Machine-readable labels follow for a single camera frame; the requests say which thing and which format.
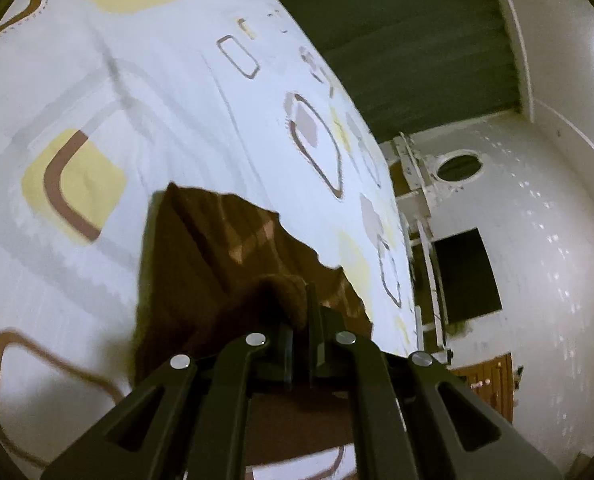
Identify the white patterned bed sheet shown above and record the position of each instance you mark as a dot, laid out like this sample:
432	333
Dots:
127	85

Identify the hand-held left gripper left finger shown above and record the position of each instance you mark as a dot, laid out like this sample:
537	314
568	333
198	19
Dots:
289	350

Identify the green curtain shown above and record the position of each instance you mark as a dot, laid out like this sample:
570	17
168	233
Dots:
402	35

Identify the brown wooden cabinet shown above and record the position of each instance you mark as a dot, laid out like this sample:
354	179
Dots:
484	382

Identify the white cabinet with round hole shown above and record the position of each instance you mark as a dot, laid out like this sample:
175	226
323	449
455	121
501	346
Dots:
427	195

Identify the brown plaid sweater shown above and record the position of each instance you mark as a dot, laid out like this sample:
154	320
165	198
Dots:
202	245

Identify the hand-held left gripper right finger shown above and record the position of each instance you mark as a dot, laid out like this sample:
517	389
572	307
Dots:
316	340

